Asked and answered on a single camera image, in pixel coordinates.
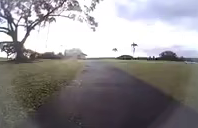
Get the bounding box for small palm tree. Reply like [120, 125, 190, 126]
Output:
[112, 47, 119, 58]

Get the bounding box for dark bush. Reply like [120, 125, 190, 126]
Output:
[116, 54, 135, 61]

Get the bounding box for pale building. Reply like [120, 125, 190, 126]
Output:
[63, 48, 88, 61]

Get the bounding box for dark asphalt path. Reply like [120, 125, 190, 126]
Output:
[33, 59, 198, 128]

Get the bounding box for tall palm tree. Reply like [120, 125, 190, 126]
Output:
[130, 41, 139, 58]

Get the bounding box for low dark bushes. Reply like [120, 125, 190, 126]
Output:
[23, 49, 66, 61]

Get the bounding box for grass field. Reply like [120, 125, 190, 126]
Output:
[100, 58, 198, 123]
[0, 57, 88, 128]

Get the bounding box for large spreading tree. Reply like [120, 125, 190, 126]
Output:
[0, 0, 103, 63]

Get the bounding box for white vehicle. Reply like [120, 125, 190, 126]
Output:
[184, 60, 198, 65]

